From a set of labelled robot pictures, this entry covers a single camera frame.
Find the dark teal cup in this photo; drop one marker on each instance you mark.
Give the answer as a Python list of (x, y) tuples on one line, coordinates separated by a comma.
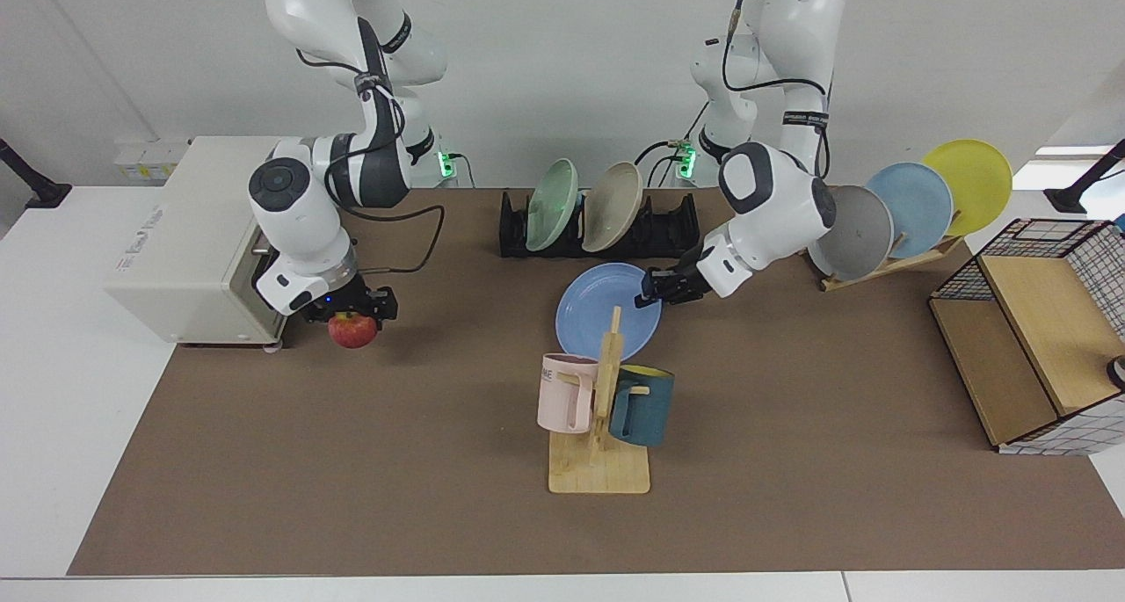
[(646, 413)]

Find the red yellow apple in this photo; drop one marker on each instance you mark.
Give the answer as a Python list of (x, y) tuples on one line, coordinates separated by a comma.
[(353, 331)]

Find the black clamp stand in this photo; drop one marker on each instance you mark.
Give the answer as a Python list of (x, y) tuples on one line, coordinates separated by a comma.
[(1068, 199), (39, 193)]

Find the beige plate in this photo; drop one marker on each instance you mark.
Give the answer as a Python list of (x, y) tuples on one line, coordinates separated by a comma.
[(613, 206)]

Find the yellow plate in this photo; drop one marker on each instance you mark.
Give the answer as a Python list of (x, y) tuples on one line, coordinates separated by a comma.
[(976, 180)]

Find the wooden plate stand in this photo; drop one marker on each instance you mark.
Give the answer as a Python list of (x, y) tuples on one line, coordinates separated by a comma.
[(866, 275)]

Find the white wall socket box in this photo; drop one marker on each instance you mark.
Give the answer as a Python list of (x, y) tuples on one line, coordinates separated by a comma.
[(145, 163)]

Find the grey plate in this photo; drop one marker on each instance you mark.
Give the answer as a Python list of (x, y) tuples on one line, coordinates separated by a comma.
[(866, 233)]

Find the pink cup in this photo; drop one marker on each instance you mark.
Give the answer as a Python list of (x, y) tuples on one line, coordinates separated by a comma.
[(562, 395)]

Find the dark round object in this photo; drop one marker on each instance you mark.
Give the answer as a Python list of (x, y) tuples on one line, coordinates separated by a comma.
[(1118, 372)]

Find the brown table cloth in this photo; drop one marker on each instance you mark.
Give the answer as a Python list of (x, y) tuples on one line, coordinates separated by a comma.
[(791, 461)]

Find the light blue plate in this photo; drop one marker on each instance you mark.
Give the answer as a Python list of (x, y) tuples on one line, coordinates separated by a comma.
[(918, 211)]

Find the pale toaster oven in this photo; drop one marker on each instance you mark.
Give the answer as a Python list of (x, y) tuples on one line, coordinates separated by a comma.
[(193, 259)]

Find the black dish rack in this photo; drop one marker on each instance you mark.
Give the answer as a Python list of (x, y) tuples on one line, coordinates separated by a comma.
[(511, 233)]

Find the pale green plate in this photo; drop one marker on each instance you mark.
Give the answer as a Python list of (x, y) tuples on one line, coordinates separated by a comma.
[(552, 206)]

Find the wooden cup stand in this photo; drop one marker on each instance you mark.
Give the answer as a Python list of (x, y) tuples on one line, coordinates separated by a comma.
[(598, 475)]

